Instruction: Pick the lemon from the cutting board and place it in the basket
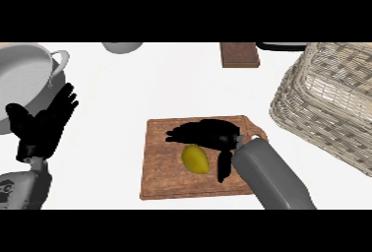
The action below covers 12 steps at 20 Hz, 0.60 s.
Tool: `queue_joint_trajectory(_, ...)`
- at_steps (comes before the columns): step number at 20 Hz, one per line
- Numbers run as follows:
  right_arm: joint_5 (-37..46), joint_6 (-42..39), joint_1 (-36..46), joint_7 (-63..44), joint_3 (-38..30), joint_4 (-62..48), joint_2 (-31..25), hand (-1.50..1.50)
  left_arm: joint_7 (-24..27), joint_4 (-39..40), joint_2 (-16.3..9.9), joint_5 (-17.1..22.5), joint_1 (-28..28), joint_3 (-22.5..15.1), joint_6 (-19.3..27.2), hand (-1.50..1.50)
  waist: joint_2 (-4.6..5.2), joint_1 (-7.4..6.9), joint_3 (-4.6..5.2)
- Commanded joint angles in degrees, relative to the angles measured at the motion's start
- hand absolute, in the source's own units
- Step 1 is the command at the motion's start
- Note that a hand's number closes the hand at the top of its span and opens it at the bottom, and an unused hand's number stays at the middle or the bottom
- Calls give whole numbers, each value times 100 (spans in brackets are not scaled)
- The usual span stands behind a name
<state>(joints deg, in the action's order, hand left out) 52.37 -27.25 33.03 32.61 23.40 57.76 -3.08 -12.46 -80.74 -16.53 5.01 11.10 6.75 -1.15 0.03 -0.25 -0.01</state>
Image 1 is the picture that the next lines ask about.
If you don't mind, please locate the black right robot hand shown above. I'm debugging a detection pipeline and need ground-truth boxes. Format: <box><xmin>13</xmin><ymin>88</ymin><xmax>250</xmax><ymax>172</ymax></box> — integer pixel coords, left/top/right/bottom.
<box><xmin>164</xmin><ymin>118</ymin><xmax>244</xmax><ymax>184</ymax></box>

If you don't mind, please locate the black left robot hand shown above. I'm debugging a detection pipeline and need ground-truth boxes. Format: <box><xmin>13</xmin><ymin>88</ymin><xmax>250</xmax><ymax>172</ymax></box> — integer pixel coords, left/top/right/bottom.
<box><xmin>5</xmin><ymin>82</ymin><xmax>80</xmax><ymax>163</ymax></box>

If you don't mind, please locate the grey metal pot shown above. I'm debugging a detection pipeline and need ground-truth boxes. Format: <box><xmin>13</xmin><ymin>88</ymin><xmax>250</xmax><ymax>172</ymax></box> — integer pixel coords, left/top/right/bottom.
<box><xmin>0</xmin><ymin>42</ymin><xmax>71</xmax><ymax>136</ymax></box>

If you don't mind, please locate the pale wicker basket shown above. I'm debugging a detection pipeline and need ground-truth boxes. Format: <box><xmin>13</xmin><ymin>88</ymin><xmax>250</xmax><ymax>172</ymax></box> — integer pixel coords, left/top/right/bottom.
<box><xmin>269</xmin><ymin>41</ymin><xmax>372</xmax><ymax>178</ymax></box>

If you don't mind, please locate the yellow lemon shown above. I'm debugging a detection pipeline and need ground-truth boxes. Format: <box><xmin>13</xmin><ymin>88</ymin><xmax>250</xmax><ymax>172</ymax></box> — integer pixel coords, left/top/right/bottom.
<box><xmin>180</xmin><ymin>144</ymin><xmax>211</xmax><ymax>175</ymax></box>

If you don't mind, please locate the dark brown wooden block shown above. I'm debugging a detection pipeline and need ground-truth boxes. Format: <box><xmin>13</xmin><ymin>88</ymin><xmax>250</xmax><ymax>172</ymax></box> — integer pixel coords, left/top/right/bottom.
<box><xmin>220</xmin><ymin>41</ymin><xmax>261</xmax><ymax>69</ymax></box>

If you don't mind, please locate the black rimmed appliance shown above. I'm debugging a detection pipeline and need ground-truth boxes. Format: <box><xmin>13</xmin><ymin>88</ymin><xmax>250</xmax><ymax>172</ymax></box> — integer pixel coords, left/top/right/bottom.
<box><xmin>254</xmin><ymin>41</ymin><xmax>310</xmax><ymax>52</ymax></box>

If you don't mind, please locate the grey round bowl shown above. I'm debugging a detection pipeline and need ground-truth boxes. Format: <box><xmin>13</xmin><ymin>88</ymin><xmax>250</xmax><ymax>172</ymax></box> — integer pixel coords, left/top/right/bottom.
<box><xmin>101</xmin><ymin>41</ymin><xmax>143</xmax><ymax>55</ymax></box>

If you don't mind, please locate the brown wooden cutting board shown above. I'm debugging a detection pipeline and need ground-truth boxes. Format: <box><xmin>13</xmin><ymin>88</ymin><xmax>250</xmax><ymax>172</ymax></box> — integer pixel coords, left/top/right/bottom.
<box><xmin>139</xmin><ymin>114</ymin><xmax>269</xmax><ymax>201</ymax></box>

